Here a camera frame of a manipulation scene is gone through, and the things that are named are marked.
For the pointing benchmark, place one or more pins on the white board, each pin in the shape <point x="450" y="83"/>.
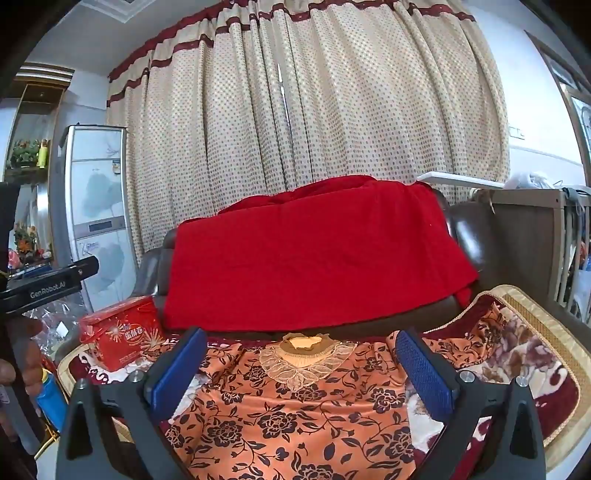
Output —
<point x="461" y="180"/>

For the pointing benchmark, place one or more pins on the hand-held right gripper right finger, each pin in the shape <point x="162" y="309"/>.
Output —
<point x="422" y="378"/>

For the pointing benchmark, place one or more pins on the dark brown leather sofa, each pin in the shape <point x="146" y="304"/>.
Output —
<point x="466" y="240"/>

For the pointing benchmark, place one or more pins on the orange floral blouse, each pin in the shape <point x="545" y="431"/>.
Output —
<point x="286" y="415"/>

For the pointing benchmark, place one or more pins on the clear plastic wrapping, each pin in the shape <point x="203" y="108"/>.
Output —
<point x="55" y="327"/>

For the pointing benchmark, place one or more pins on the white wall outlet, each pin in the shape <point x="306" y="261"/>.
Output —
<point x="517" y="132"/>

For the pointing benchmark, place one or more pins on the beige dotted curtain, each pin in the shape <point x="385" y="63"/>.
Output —
<point x="323" y="101"/>

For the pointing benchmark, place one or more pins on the brown door frame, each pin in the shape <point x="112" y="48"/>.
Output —
<point x="565" y="87"/>

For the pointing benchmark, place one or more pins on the white plastic bag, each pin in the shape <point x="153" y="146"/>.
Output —
<point x="531" y="181"/>

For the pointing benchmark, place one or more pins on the white standing air conditioner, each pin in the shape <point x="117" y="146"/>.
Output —
<point x="97" y="207"/>

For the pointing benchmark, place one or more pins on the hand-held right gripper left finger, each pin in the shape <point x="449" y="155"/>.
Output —
<point x="178" y="376"/>

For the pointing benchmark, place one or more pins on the person's left hand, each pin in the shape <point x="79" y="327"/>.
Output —
<point x="27" y="360"/>

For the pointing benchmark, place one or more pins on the floral plush blanket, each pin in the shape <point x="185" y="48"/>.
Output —
<point x="531" y="360"/>

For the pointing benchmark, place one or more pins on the wooden display cabinet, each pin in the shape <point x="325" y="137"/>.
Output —
<point x="32" y="152"/>

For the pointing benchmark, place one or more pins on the red plush blanket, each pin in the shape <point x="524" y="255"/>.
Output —
<point x="314" y="258"/>

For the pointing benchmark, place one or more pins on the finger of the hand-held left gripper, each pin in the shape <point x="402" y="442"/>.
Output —
<point x="69" y="270"/>

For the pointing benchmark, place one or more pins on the red gift box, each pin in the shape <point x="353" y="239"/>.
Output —
<point x="122" y="334"/>

